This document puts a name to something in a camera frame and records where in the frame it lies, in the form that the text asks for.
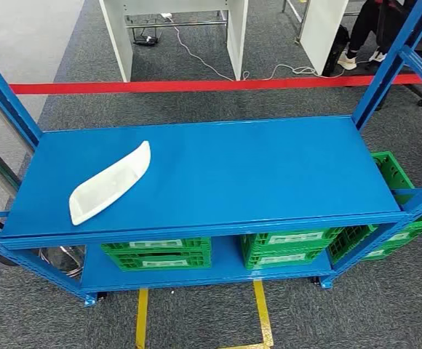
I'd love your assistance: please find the white curved plastic part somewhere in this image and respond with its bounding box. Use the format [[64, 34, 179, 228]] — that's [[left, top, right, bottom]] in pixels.
[[69, 140, 151, 226]]

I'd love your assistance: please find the blue metal shelf rack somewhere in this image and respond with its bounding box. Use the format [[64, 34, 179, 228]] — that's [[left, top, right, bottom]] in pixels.
[[0, 0, 422, 308]]

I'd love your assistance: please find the red barrier belt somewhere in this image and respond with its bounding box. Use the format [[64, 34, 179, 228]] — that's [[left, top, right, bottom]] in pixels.
[[0, 72, 422, 131]]

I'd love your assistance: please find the black power adapter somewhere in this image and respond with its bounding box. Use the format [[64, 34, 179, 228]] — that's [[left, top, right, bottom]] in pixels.
[[132, 33, 159, 47]]

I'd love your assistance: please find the black bag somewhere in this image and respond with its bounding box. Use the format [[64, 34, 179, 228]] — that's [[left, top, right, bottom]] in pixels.
[[321, 25, 350, 77]]

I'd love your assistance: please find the chrome barrier stanchion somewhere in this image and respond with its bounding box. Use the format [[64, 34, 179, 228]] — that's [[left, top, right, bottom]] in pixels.
[[0, 85, 87, 281]]

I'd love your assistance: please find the person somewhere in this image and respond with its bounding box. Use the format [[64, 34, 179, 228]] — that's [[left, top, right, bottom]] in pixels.
[[337, 0, 408, 72]]

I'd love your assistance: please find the white desk with metal rail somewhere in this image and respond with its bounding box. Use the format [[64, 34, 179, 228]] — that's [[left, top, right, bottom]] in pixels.
[[98, 0, 249, 83]]

